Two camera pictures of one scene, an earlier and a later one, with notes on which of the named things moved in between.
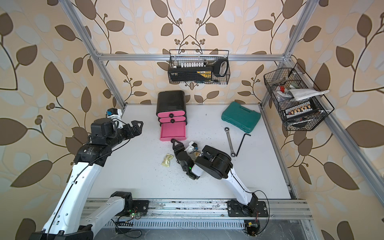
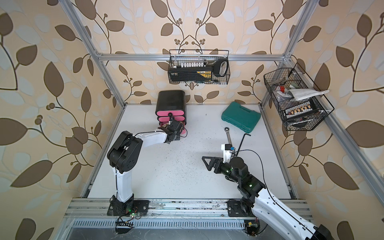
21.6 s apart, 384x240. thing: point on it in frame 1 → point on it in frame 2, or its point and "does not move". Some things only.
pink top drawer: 170,114 does not move
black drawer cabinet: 171,106 does not move
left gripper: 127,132 → 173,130
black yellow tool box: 190,74 does not move
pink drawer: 163,120 does not move
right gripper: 177,147 → 216,160
